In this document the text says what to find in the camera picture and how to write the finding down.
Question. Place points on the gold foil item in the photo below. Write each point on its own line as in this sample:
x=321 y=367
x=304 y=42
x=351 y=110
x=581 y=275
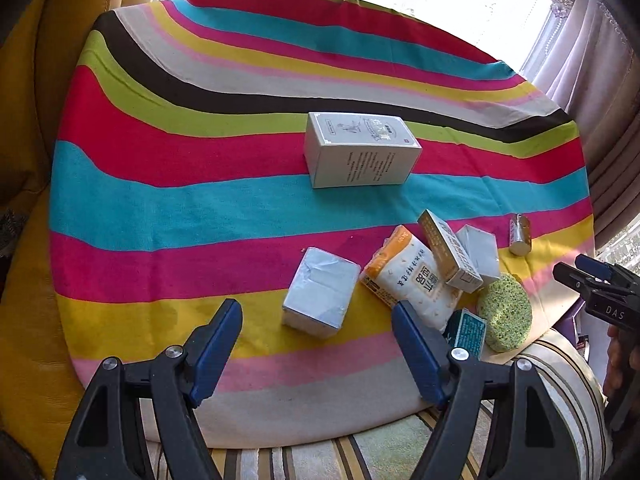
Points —
x=520 y=235

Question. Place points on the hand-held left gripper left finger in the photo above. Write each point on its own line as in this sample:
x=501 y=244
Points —
x=215 y=355

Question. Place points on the striped velvet cushion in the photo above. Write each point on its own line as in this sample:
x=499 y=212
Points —
x=575 y=367

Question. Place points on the purple cardboard box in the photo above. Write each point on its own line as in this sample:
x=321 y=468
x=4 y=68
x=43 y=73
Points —
x=572 y=320

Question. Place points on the orange and white tissue pack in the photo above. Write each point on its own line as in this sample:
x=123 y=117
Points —
x=415 y=280

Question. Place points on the small teal box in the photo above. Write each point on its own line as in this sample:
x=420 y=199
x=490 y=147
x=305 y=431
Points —
x=467 y=332

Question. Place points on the grey box with figure print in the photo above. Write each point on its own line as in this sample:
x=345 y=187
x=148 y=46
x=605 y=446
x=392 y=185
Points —
x=362 y=147

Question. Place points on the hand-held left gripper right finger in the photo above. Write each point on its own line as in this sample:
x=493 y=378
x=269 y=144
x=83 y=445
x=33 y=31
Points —
x=417 y=355

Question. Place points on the small white box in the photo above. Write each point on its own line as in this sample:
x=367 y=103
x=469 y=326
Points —
x=482 y=255

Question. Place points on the multicolour striped cloth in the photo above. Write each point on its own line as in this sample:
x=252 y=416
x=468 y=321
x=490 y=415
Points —
x=200 y=160

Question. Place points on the yellow leather sofa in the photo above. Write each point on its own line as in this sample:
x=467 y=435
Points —
x=40 y=110

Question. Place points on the person's right hand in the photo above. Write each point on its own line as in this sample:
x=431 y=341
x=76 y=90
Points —
x=620 y=365

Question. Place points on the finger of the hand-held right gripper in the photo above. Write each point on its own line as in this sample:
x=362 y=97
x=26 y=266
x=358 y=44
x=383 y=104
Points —
x=572 y=277
x=595 y=267

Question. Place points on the round green sponge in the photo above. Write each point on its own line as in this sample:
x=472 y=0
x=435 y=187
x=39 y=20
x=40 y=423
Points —
x=505 y=315

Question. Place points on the beige pleated curtain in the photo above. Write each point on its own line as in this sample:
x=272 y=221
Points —
x=600 y=85

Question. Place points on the orange and white box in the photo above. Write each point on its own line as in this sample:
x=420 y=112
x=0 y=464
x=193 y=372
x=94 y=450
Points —
x=450 y=255

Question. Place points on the grey tissue pack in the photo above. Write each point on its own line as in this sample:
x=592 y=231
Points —
x=320 y=295

